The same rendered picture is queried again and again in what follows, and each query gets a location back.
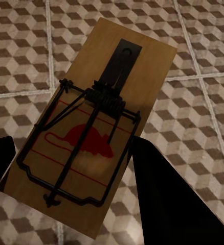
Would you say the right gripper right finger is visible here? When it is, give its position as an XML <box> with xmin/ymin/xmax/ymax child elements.
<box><xmin>132</xmin><ymin>136</ymin><xmax>224</xmax><ymax>245</ymax></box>

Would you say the mousetrap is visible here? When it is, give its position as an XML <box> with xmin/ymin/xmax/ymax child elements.
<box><xmin>0</xmin><ymin>17</ymin><xmax>178</xmax><ymax>240</ymax></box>

